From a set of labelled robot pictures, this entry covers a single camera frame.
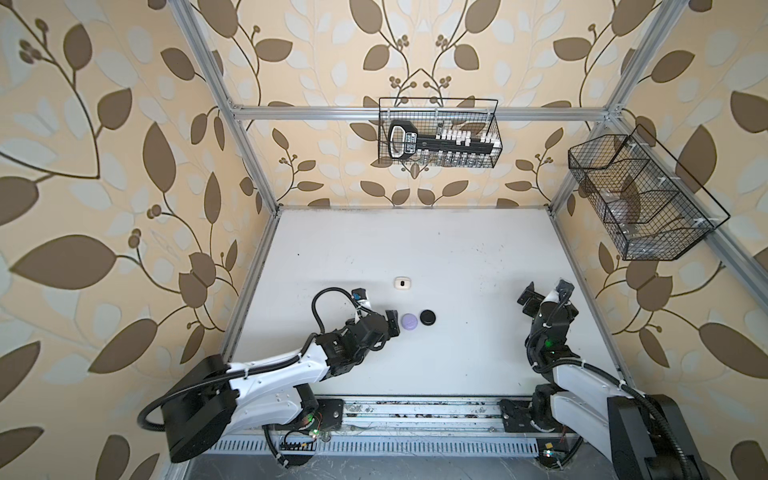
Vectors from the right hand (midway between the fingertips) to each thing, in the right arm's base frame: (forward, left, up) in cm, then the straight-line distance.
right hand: (550, 295), depth 85 cm
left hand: (-4, +46, -2) cm, 46 cm away
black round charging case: (-1, +35, -10) cm, 36 cm away
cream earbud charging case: (+10, +42, -8) cm, 44 cm away
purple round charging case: (-2, +40, -10) cm, 41 cm away
